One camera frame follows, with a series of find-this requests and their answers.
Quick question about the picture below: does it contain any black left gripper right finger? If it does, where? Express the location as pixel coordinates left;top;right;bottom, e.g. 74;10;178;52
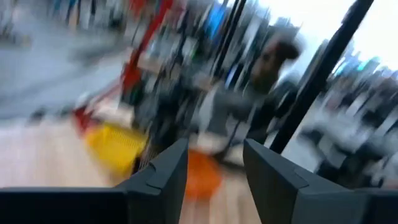
243;138;358;224

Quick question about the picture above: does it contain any person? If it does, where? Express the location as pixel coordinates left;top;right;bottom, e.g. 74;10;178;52
198;29;303;147

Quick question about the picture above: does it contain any yellow plastic basket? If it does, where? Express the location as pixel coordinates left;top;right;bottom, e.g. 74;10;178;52
84;122;147;180

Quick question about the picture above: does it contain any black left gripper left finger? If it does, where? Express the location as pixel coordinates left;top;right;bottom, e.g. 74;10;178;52
114;138;189;224

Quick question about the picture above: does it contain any red desk lamp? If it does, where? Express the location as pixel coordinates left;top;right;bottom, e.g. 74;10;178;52
73;0;174;133

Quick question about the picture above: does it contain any orange plastic basket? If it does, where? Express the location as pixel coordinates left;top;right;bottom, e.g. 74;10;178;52
185;150;223;200

